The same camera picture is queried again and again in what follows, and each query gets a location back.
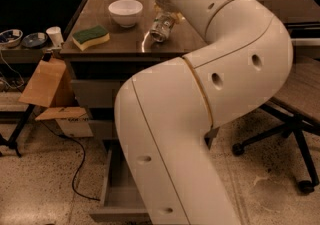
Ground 7up soda can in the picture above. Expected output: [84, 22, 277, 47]
[150, 11, 175, 43]

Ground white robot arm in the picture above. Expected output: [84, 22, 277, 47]
[115, 0, 293, 225]

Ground middle grey drawer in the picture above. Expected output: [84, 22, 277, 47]
[89, 120, 117, 140]

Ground grey drawer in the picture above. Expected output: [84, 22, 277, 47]
[89, 141, 149, 223]
[71, 79, 121, 108]
[89, 120, 117, 140]

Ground top grey drawer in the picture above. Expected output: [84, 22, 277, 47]
[71, 79, 121, 108]

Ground grey drawer cabinet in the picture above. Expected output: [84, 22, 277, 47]
[61, 0, 205, 225]

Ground bottom grey drawer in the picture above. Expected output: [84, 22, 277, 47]
[89, 141, 149, 223]

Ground green yellow sponge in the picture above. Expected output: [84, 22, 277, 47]
[72, 25, 110, 51]

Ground white ceramic bowl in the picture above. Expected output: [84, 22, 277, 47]
[108, 0, 143, 28]

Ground cardboard box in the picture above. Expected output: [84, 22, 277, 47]
[19, 58, 93, 138]

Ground white paper cup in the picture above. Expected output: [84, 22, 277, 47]
[46, 26, 64, 47]

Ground dark blue plate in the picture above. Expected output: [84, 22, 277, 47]
[21, 32, 48, 49]

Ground black office chair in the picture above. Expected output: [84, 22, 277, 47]
[231, 0, 320, 194]

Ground black tripod stand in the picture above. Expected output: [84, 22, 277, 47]
[0, 51, 54, 158]

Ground blue patterned bowl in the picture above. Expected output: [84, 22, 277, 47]
[0, 29, 23, 48]

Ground black power cable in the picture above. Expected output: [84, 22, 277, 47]
[31, 112, 101, 202]

